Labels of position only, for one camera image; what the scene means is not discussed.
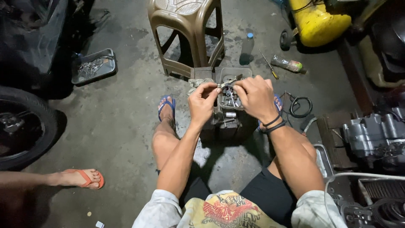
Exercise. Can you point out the small metal engine part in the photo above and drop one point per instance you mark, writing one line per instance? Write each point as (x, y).
(226, 84)

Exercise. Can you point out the black motorcycle body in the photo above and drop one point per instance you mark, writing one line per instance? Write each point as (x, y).
(34, 41)

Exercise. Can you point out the blue flip-flop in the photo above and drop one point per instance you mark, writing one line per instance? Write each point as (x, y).
(167, 106)
(277, 103)

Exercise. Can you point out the person's left hand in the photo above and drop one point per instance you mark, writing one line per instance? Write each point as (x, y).
(202, 103)

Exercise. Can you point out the motorcycle tyre and wheel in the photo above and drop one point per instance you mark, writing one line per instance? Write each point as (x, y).
(22, 128)

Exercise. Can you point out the brown plastic stool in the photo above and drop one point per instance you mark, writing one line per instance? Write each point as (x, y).
(186, 34)

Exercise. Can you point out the small white scrap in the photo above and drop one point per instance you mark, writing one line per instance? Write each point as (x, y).
(99, 224)

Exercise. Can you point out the metal tray with bolts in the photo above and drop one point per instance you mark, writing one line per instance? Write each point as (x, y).
(93, 66)

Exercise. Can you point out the person's black shorts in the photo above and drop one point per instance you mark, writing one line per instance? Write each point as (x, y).
(246, 193)

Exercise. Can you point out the grey motorcycle engine block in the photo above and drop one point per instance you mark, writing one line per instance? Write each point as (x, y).
(375, 134)

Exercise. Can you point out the clear plastic parts container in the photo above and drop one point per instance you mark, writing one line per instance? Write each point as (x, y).
(232, 91)

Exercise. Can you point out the silver metal cylinder part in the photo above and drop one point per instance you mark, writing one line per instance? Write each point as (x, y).
(231, 114)

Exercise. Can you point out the dirty grey rag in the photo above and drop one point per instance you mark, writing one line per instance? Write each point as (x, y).
(197, 85)

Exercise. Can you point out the clear bottle with blue cap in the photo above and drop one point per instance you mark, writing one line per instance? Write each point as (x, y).
(247, 49)

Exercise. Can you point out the person's left leg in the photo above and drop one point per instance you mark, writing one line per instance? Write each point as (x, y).
(166, 139)

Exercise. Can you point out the engine parts with clutch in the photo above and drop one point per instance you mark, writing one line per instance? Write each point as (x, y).
(371, 209)

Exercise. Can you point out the orange flip-flop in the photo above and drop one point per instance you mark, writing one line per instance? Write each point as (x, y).
(87, 178)

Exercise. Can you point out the black compressor wheel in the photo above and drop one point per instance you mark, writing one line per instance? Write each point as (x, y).
(286, 39)

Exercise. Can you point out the black wristbands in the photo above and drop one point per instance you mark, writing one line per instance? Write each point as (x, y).
(273, 124)

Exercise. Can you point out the wooden work block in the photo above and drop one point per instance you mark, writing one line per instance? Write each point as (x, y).
(227, 125)

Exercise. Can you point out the person's right hand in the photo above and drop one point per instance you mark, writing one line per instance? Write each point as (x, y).
(258, 96)

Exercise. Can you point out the clear bottle with colourful label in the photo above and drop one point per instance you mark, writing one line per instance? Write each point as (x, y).
(288, 65)

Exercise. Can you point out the yellow air compressor tank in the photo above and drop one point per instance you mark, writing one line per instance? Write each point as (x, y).
(318, 22)

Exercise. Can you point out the person's printed shirt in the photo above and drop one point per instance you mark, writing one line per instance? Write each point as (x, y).
(227, 210)

